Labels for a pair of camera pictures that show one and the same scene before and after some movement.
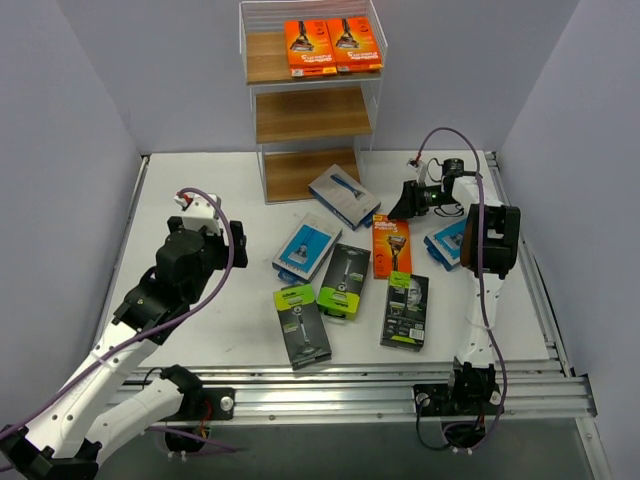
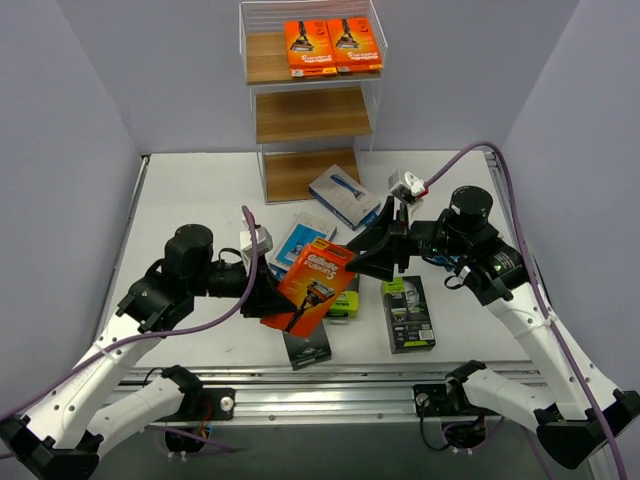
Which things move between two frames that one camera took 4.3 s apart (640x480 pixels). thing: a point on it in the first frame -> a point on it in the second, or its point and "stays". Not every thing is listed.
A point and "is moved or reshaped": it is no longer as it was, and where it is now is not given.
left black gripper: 236,243 -> 255,293
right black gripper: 417,198 -> 400,240
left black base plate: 217,403 stays
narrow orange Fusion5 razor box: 391,246 is moved or reshaped
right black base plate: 435,400 stays
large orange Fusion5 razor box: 309,47 stays
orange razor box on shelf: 353,44 stays
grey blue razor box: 343,197 stays
